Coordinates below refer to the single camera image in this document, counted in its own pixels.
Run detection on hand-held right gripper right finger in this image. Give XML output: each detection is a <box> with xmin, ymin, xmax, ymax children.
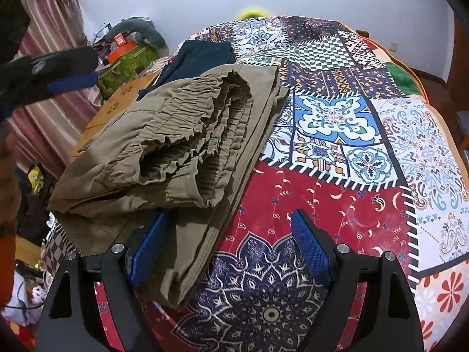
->
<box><xmin>290</xmin><ymin>209</ymin><xmax>426</xmax><ymax>352</ymax></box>

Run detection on orange box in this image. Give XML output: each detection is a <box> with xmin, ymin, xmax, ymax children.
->
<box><xmin>108</xmin><ymin>42</ymin><xmax>137</xmax><ymax>64</ymax></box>

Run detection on small white toy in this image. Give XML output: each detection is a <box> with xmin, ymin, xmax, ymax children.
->
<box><xmin>31</xmin><ymin>286</ymin><xmax>47</xmax><ymax>307</ymax></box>

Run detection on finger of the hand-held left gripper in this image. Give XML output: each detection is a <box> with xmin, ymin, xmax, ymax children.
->
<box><xmin>47</xmin><ymin>72</ymin><xmax>99</xmax><ymax>96</ymax></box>
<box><xmin>31</xmin><ymin>46</ymin><xmax>99</xmax><ymax>81</ymax></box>

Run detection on yellow toy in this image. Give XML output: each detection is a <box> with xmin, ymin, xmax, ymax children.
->
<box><xmin>27</xmin><ymin>165</ymin><xmax>45</xmax><ymax>196</ymax></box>

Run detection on khaki pants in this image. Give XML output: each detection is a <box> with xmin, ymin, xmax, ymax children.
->
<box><xmin>47</xmin><ymin>64</ymin><xmax>290</xmax><ymax>310</ymax></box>

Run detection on orange green fleece blanket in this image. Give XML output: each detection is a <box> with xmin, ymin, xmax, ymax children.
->
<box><xmin>348</xmin><ymin>29</ymin><xmax>431</xmax><ymax>103</ymax></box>

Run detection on grey stuffed pillow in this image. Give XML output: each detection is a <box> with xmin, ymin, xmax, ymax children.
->
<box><xmin>106</xmin><ymin>18</ymin><xmax>169</xmax><ymax>57</ymax></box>

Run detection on yellow foam tube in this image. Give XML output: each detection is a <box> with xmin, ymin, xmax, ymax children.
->
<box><xmin>236</xmin><ymin>7</ymin><xmax>270</xmax><ymax>20</ymax></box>

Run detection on striped pink curtain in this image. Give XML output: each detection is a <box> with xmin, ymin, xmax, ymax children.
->
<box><xmin>7</xmin><ymin>0</ymin><xmax>107</xmax><ymax>177</ymax></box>

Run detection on dark navy garment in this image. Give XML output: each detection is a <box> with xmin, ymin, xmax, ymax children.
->
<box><xmin>137</xmin><ymin>40</ymin><xmax>237</xmax><ymax>99</ymax></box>

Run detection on green patterned storage box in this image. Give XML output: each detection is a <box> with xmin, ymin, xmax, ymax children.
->
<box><xmin>97</xmin><ymin>44</ymin><xmax>158</xmax><ymax>98</ymax></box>

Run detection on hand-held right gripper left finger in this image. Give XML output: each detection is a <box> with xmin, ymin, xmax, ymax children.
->
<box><xmin>37</xmin><ymin>211</ymin><xmax>173</xmax><ymax>352</ymax></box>

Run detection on patchwork printed bedspread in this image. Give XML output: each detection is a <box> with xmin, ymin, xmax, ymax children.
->
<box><xmin>40</xmin><ymin>15</ymin><xmax>469</xmax><ymax>352</ymax></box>

